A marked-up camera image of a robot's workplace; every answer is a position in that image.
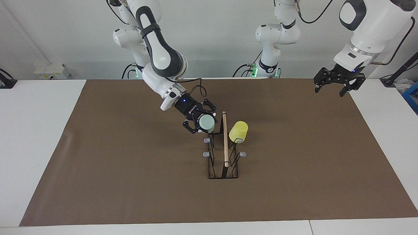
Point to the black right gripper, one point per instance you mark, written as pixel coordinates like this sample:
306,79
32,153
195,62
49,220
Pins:
190,109

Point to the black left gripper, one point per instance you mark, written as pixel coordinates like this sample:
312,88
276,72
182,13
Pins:
343,74

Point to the green plastic cup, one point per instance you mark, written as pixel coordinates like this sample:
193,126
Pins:
206,123

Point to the yellow plastic cup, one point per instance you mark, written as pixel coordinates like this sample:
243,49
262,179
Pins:
238,130

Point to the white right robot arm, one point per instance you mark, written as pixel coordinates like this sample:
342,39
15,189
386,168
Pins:
163,55

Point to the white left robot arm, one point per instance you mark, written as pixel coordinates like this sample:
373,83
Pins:
375,29

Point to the black stand pole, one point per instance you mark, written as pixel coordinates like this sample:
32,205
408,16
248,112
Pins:
388,81

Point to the clear plastic bag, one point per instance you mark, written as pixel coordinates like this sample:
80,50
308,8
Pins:
403,85

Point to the blue box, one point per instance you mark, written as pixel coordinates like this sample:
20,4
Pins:
413,98

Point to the brown table mat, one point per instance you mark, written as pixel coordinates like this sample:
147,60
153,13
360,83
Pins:
294,182

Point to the white power strip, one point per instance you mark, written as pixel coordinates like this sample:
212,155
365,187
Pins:
52,71

